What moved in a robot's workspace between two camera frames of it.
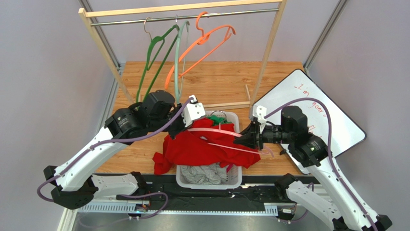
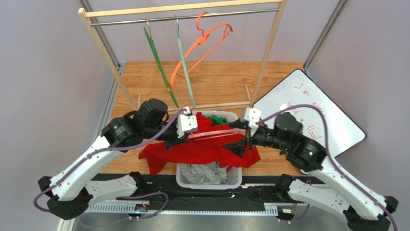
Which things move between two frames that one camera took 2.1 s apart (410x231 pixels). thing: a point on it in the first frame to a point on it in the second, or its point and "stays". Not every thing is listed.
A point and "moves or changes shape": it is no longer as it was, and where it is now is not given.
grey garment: [209, 173] stays
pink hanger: [224, 133] to [216, 134]
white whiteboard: [346, 134] stays
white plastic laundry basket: [234, 179] stays
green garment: [217, 120] stays
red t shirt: [206, 142] moves or changes shape
